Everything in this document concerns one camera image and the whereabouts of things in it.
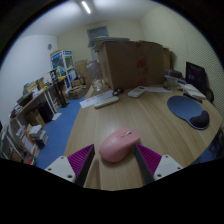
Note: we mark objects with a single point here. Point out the large brown cardboard box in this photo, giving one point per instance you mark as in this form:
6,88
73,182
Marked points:
130,63

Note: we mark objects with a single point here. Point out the pink computer mouse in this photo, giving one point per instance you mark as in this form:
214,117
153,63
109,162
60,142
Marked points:
118,145

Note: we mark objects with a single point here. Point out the cluttered shelf unit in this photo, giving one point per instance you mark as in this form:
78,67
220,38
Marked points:
30,106

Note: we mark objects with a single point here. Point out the round wall clock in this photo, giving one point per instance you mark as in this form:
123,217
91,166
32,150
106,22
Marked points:
50,46

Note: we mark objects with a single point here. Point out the blue and white cabinet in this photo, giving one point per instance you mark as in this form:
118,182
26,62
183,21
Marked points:
63,65

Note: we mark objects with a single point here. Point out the small black object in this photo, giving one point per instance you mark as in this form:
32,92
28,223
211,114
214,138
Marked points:
118,91

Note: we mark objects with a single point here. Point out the stacked cardboard boxes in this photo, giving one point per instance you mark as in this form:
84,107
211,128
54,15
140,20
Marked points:
80,78

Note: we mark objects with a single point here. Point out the white paper sheet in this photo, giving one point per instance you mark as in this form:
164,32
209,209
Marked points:
90,100
158,89

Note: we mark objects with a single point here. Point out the black office chair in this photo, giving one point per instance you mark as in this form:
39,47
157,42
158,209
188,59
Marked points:
195,75

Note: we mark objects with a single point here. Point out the grey flat boards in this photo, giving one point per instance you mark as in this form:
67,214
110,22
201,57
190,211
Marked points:
106,40

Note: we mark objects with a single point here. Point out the door with window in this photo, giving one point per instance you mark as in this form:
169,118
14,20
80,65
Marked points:
97,33

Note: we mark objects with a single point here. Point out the ceiling tube light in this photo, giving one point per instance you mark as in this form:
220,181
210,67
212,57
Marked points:
86,7

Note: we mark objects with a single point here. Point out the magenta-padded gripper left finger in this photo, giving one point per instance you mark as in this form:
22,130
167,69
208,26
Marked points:
60,166

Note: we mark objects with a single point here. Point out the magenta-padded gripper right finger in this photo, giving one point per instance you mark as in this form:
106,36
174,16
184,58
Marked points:
166,165

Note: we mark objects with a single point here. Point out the clear plastic container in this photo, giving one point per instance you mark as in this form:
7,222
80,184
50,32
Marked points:
95,75

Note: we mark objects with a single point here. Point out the white slim rectangular device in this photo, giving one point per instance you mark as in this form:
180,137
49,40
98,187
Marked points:
106,102

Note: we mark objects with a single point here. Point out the dark blue mouse pad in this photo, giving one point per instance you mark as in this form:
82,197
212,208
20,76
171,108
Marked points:
183,106

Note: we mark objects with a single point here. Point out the white remote control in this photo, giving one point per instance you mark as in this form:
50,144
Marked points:
136,92

